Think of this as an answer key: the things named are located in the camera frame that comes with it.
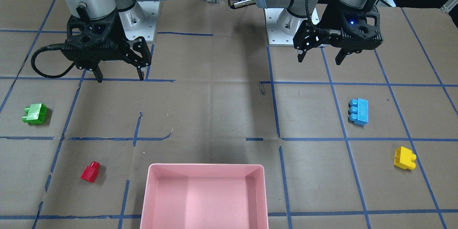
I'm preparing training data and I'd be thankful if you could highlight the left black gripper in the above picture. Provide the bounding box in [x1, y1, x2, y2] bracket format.
[293, 0, 383, 65]

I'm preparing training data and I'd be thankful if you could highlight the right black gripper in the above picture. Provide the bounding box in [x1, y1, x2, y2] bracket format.
[62, 7, 151, 83]

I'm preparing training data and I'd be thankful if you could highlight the blue toy block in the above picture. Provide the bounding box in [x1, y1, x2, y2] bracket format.
[348, 98, 369, 126]

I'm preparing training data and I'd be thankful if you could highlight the green toy block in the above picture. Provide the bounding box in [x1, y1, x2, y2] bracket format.
[22, 103, 48, 125]

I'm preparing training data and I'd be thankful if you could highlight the red toy block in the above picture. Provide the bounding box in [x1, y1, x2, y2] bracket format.
[80, 161, 100, 183]

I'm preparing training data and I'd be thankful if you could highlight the yellow toy block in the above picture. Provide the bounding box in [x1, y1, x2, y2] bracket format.
[394, 146, 417, 170]

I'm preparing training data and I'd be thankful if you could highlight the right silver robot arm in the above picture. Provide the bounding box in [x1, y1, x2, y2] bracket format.
[60, 0, 165, 82]

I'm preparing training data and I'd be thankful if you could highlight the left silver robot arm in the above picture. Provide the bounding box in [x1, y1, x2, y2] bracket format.
[228, 0, 383, 65]

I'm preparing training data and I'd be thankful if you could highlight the pink plastic box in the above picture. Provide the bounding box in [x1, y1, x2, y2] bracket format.
[140, 164, 269, 229]

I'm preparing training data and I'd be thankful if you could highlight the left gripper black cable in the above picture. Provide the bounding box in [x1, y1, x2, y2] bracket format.
[305, 0, 341, 36]

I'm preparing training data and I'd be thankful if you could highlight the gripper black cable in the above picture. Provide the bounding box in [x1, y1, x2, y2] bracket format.
[31, 44, 86, 79]
[305, 0, 341, 36]

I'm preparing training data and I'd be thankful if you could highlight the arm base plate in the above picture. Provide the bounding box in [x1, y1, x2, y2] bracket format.
[119, 1, 161, 43]
[263, 3, 307, 47]

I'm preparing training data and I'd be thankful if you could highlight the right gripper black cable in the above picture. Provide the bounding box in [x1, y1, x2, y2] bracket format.
[31, 44, 86, 79]

